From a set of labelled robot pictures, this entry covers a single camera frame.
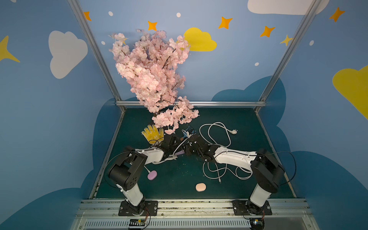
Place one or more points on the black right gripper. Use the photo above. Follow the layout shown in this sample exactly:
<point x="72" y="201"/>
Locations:
<point x="192" y="143"/>

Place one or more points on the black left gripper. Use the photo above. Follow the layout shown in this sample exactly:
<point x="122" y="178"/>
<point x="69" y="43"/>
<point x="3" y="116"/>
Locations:
<point x="171" y="142"/>

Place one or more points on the purple earbud case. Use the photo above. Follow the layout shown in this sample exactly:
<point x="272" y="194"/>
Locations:
<point x="152" y="175"/>

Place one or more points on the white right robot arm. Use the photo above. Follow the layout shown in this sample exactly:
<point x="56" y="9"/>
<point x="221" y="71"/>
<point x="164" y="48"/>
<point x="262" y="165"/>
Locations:
<point x="262" y="164"/>

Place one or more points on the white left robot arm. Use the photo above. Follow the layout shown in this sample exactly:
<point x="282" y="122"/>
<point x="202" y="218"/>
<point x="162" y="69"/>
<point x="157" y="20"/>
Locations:
<point x="128" y="166"/>

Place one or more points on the purple power strip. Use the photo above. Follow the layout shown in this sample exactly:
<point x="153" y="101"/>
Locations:
<point x="179" y="153"/>

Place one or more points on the yellow white work glove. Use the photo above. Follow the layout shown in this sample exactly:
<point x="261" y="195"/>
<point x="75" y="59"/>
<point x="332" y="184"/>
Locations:
<point x="153" y="135"/>

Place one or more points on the pink earbud case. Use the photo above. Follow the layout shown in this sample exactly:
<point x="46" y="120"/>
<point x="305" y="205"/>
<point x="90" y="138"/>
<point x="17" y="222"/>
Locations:
<point x="200" y="187"/>

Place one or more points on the pink cherry blossom tree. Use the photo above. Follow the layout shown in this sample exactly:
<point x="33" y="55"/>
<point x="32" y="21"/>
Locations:
<point x="150" y="70"/>

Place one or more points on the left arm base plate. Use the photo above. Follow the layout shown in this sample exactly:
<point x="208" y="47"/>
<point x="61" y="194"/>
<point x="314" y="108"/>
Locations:
<point x="145" y="207"/>

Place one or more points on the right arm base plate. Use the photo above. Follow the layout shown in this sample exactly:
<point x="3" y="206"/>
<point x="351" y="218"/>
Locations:
<point x="247" y="208"/>

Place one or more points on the aluminium frame post right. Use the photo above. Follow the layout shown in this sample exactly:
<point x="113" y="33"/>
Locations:
<point x="291" y="48"/>

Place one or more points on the aluminium frame post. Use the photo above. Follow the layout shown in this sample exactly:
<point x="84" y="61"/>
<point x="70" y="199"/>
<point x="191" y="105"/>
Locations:
<point x="291" y="48"/>
<point x="79" y="14"/>

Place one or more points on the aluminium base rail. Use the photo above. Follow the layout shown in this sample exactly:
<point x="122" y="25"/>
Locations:
<point x="194" y="214"/>

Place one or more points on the aluminium frame post left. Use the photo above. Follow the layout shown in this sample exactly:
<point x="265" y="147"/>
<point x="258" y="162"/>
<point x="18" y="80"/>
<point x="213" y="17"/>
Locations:
<point x="79" y="14"/>

